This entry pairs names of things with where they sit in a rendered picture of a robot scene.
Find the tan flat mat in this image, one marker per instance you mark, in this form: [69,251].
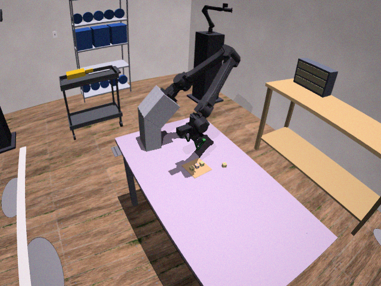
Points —
[197,172]

